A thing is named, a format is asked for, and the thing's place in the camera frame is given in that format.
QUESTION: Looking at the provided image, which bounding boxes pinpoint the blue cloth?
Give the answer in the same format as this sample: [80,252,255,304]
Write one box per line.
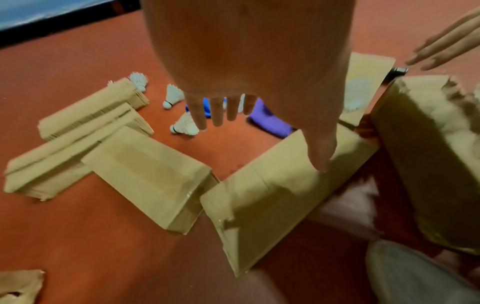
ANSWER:
[184,97,228,119]

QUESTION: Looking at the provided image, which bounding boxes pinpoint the blue printed barrier board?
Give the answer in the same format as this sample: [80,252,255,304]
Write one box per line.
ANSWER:
[0,0,143,50]

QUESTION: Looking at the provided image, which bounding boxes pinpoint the purple cloth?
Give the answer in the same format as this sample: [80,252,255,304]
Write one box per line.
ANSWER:
[246,97,294,139]

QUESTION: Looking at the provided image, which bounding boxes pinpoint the person's left hand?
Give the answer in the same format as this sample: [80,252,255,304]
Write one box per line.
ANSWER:
[140,0,355,174]

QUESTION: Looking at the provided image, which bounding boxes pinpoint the torn long cardboard box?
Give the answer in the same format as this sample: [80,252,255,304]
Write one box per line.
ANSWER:
[369,75,480,256]

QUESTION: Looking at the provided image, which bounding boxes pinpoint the person's left shoe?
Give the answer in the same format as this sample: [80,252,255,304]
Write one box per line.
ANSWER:
[363,239,480,304]

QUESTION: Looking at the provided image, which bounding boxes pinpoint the torn cardboard scrap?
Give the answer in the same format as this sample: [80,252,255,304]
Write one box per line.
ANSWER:
[0,269,46,304]

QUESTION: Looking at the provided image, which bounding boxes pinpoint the person's right hand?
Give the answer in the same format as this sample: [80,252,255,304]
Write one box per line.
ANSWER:
[404,6,480,72]

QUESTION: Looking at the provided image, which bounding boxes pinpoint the long brown cardboard box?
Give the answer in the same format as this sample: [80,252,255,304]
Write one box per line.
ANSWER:
[36,77,151,142]
[80,126,222,236]
[337,52,398,130]
[199,124,380,278]
[3,102,156,191]
[3,160,95,201]

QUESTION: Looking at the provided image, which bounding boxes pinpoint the white shuttlecocks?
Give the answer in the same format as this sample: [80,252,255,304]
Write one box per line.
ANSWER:
[106,71,372,140]

